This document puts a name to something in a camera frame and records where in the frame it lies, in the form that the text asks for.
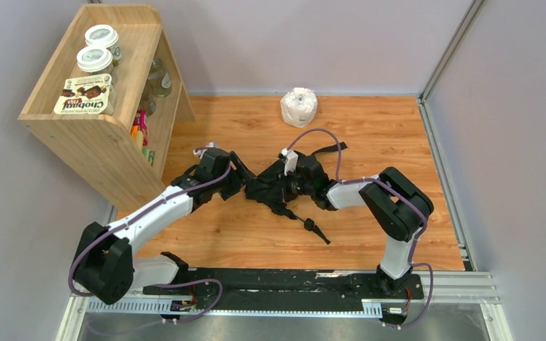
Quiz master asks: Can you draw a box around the black folding umbrella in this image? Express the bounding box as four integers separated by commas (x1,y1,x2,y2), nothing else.
245,141,347,244

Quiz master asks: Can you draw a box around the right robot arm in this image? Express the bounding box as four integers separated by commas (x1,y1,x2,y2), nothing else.
279,149,434,294

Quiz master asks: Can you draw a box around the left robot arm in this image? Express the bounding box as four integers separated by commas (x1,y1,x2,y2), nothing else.
68,147,255,305

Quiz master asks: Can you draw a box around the white paper towel roll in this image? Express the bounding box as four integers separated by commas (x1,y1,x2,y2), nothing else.
280,87,319,128

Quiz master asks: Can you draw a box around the wooden shelf unit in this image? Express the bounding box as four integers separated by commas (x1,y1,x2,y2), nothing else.
18,4,194,212

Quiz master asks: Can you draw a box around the Chobani yogurt flip pack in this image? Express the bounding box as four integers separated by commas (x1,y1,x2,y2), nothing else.
53,73,116,116

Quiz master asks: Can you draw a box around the white lidded cup near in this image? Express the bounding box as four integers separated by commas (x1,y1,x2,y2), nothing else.
76,45,118,85

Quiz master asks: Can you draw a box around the white lidded cup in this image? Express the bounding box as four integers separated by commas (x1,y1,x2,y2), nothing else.
85,24,122,67
76,45,118,85

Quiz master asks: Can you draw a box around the white lidded cup far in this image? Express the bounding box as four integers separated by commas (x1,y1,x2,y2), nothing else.
85,24,122,67

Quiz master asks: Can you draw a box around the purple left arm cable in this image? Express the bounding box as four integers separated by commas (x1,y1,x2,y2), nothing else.
67,146,234,298

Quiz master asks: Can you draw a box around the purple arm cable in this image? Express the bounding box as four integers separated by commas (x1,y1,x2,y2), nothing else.
67,146,234,298
284,128,435,328

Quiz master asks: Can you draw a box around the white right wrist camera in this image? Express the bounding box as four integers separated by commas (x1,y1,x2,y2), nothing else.
279,148,299,175

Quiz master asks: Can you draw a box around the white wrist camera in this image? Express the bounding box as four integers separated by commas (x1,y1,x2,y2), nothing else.
279,148,299,175
193,141,219,159

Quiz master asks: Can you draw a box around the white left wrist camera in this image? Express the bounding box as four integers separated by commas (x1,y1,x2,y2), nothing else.
193,141,219,159

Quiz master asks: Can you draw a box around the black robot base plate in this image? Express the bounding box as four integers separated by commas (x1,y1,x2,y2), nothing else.
143,268,426,312

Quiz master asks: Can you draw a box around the corner aluminium post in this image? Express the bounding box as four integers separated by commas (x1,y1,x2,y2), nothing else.
419,0,487,103

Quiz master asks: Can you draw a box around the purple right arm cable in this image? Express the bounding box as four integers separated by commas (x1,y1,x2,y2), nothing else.
284,128,435,328

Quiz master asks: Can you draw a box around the aluminium frame rail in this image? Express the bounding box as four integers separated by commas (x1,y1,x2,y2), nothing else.
57,268,513,340

